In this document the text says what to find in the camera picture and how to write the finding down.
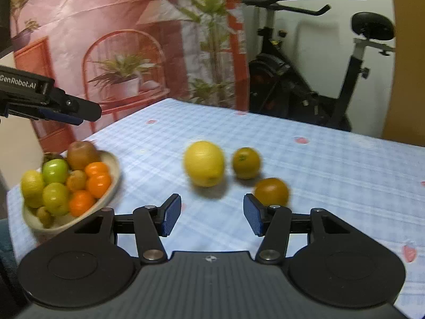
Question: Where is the printed pink backdrop cloth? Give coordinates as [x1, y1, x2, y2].
[8, 0, 249, 153]

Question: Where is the green-orange tangerine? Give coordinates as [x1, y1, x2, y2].
[254, 177, 290, 207]
[231, 147, 262, 179]

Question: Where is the dark purple mangosteen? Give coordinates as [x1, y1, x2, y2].
[42, 152, 65, 165]

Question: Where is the blue checkered tablecloth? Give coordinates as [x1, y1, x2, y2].
[7, 98, 425, 319]

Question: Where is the teal cloth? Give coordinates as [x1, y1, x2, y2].
[0, 219, 20, 273]

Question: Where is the yellow-green round fruit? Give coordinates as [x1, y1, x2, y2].
[42, 182, 71, 216]

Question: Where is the brown kiwi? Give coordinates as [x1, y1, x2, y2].
[67, 140, 101, 171]

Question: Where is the black exercise bike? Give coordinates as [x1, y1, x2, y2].
[239, 0, 397, 132]

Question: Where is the bright green round fruit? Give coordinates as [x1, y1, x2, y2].
[41, 158, 70, 185]

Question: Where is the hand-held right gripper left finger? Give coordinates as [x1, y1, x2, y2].
[66, 193, 182, 264]

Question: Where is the beige plate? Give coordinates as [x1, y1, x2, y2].
[23, 149, 121, 240]

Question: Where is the brown longan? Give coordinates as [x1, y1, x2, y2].
[66, 170, 88, 192]
[36, 206, 54, 228]

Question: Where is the yellow lemon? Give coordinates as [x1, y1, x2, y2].
[20, 170, 46, 209]
[184, 140, 226, 187]

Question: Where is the wooden door panel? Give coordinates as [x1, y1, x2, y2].
[382, 0, 425, 148]

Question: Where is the orange mandarin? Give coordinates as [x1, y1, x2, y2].
[69, 190, 96, 217]
[84, 161, 110, 177]
[86, 173, 112, 199]

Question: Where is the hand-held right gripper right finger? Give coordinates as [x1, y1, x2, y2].
[243, 193, 361, 264]

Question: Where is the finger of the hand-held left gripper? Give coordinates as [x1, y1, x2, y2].
[37, 106, 83, 126]
[50, 88, 102, 122]

